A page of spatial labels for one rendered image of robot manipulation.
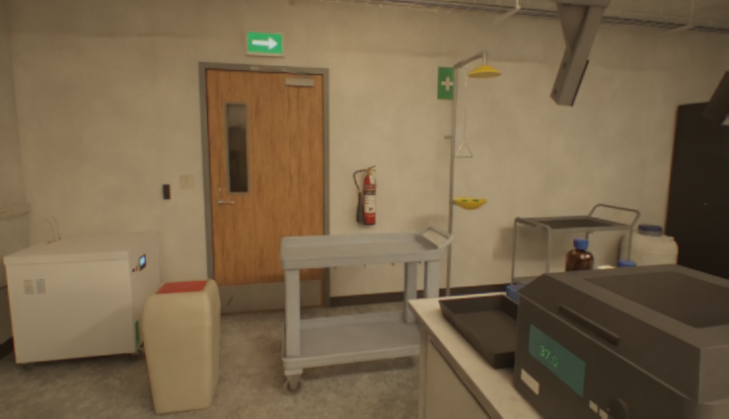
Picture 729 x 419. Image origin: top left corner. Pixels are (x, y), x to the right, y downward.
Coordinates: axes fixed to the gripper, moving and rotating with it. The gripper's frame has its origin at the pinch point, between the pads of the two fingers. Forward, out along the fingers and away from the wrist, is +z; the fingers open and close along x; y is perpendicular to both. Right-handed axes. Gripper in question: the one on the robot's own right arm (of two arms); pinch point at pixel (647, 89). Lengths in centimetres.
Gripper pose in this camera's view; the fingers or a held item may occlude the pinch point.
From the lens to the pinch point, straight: 41.6
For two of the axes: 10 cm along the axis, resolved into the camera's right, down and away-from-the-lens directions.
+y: -1.7, 5.0, -8.5
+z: -0.7, 8.6, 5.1
